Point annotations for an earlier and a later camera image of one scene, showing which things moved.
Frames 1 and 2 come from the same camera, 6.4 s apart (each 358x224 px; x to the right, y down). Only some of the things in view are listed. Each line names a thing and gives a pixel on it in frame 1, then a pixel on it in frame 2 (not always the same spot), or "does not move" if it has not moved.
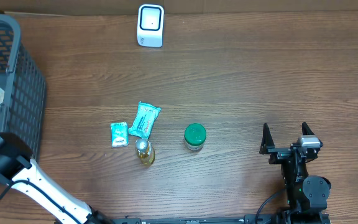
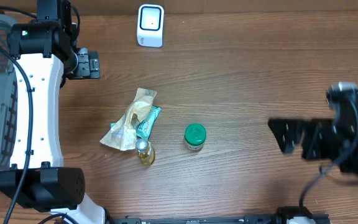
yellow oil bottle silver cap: (145, 152) does not move
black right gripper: (279, 154) to (312, 133)
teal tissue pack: (146, 115) does not move
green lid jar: (194, 135) does not move
